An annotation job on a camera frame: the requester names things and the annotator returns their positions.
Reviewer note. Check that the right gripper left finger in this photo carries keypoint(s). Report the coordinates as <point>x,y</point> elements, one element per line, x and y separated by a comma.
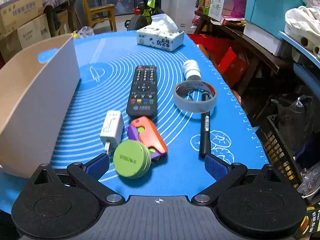
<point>86,177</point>

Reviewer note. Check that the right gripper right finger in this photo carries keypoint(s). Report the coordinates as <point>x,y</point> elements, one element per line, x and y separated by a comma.
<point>226,176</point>

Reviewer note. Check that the black marker pen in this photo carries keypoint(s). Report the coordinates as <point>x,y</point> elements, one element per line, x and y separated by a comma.
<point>205,144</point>

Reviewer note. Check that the green round tin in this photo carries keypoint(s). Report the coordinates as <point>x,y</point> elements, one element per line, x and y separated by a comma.
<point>131,159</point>

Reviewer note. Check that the white usb charger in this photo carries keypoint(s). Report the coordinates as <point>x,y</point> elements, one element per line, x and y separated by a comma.
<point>112,131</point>

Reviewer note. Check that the orange purple folding toy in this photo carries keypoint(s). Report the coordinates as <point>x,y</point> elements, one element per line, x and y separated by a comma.
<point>144,130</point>

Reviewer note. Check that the grey tape roll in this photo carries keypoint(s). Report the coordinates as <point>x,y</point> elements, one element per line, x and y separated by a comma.
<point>184,88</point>

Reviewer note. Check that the black remote control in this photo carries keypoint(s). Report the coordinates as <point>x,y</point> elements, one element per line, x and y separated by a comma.
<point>142,99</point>

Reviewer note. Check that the white pill bottle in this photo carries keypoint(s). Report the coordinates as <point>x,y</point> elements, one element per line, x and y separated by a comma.
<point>191,70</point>

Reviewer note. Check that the black plastic crate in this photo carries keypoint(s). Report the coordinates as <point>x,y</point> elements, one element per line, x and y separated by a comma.
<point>277,151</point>

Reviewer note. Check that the blue silicone baking mat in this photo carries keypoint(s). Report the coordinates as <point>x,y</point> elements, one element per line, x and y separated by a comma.
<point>107,64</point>

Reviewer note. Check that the beige plastic storage bin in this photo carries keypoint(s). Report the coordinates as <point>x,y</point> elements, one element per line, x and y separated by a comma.
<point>37,86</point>

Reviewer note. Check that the red gift bag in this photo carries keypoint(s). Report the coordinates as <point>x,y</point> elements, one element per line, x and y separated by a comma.
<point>232,67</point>

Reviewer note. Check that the dark wooden side table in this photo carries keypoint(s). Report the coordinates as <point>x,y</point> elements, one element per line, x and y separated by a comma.
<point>267,63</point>

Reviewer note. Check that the white tissue box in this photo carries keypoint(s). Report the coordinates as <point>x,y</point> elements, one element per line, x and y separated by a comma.
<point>162,33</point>

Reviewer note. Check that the wooden chair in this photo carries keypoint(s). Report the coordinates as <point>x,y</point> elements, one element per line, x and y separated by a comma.
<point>100,14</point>

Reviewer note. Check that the large stacked cardboard box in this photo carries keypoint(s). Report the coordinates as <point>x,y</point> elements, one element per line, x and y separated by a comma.
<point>30,33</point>

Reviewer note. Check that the green white carton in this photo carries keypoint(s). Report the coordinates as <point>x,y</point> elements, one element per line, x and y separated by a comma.
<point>214,9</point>

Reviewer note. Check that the teal plastic storage bin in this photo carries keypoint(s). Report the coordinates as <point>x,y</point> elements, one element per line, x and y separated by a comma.
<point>269,15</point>

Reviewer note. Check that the open top cardboard box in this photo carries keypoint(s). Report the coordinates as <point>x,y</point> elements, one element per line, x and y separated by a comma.
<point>16,13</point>

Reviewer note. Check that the white refrigerator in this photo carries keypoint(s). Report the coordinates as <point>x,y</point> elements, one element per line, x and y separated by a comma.
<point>181,12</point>

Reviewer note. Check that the green black bicycle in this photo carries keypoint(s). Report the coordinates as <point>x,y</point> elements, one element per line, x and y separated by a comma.
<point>143,11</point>

